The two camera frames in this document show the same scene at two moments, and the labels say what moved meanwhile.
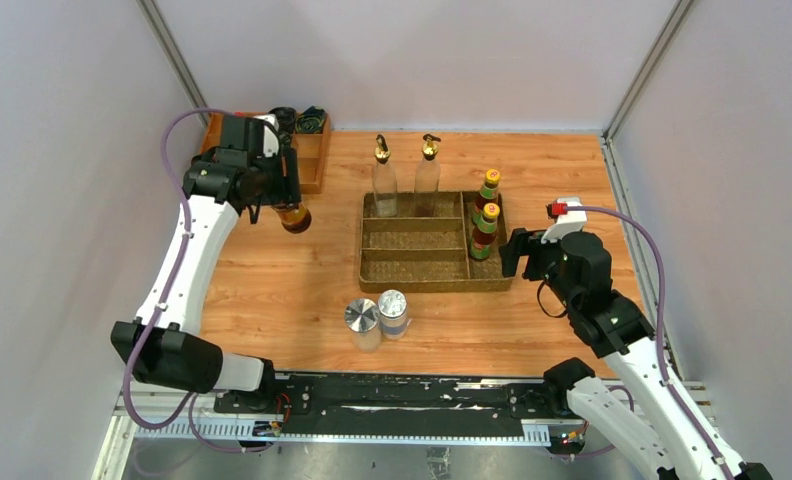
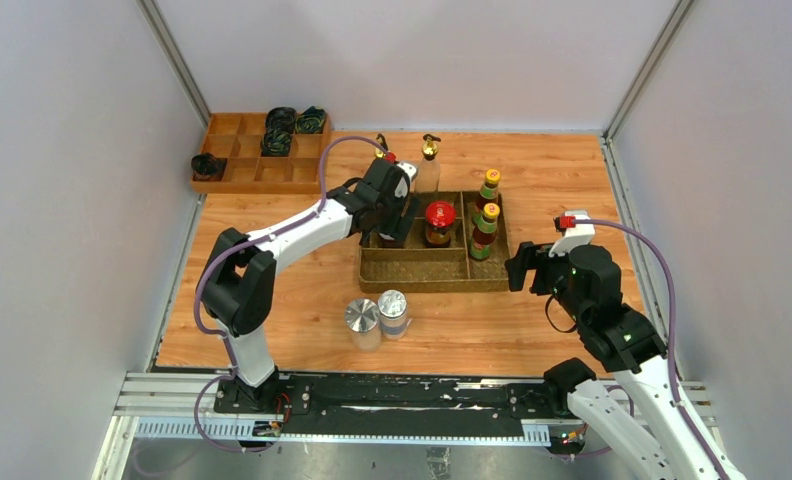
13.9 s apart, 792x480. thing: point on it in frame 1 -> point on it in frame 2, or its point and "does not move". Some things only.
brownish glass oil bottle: [427, 179] does not move
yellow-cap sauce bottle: [489, 192] does not move
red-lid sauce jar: [294, 219] -> [440, 215]
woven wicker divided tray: [409, 254] does not move
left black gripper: [287, 189] -> [397, 227]
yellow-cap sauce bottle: [484, 235] does not move
